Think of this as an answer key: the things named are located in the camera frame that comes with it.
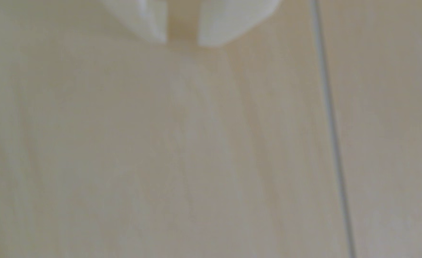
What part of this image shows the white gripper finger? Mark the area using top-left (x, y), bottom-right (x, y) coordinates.
top-left (197, 0), bottom-right (282, 48)
top-left (101, 0), bottom-right (169, 44)

